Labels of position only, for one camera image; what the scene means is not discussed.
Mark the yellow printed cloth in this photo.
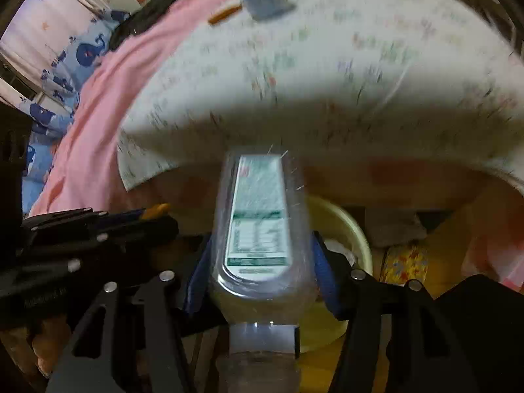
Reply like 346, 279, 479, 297
381, 243, 430, 285

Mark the grey cloth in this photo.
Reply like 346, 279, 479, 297
364, 209, 428, 248

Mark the pink plastic bag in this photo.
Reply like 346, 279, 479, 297
462, 196, 524, 291

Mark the pink printed curtain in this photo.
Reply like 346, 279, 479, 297
0, 0, 103, 107

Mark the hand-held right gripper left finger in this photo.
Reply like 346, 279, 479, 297
45, 233, 217, 393

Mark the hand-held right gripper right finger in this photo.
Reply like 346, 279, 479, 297
311, 231, 479, 393

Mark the yellow plastic bin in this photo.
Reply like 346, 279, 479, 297
299, 194, 373, 355

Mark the clear plastic bottle green label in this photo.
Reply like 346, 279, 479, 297
207, 146, 320, 393

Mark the pink blanket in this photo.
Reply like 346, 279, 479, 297
28, 0, 246, 217

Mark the floral tablecloth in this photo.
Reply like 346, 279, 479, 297
117, 0, 524, 197

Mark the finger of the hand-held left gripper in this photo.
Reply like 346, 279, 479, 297
25, 216, 179, 271
20, 207, 148, 234

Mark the black jacket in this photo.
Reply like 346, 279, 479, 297
106, 0, 205, 50

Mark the blue whale printed curtain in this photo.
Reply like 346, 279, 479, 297
22, 8, 132, 214

